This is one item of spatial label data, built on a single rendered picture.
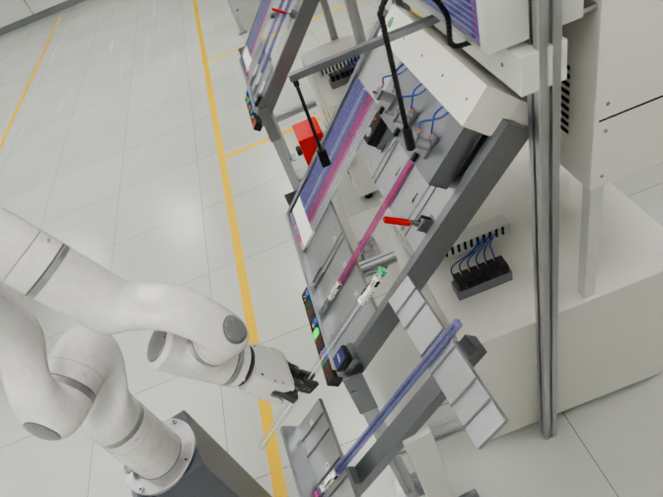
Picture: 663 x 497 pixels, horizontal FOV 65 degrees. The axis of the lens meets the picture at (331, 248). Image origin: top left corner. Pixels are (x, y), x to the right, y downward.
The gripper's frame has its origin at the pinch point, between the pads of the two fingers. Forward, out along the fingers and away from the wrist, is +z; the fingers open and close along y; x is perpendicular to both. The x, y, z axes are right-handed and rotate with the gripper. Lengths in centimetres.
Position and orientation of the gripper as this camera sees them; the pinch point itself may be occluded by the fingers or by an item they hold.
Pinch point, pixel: (305, 381)
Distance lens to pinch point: 105.8
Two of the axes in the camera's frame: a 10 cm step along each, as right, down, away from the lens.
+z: 7.2, 3.5, 6.0
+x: 6.1, -7.2, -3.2
